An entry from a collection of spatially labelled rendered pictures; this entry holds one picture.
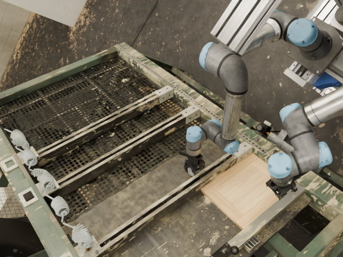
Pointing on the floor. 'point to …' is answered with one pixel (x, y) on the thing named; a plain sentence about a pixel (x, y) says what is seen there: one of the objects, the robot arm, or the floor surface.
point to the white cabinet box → (54, 9)
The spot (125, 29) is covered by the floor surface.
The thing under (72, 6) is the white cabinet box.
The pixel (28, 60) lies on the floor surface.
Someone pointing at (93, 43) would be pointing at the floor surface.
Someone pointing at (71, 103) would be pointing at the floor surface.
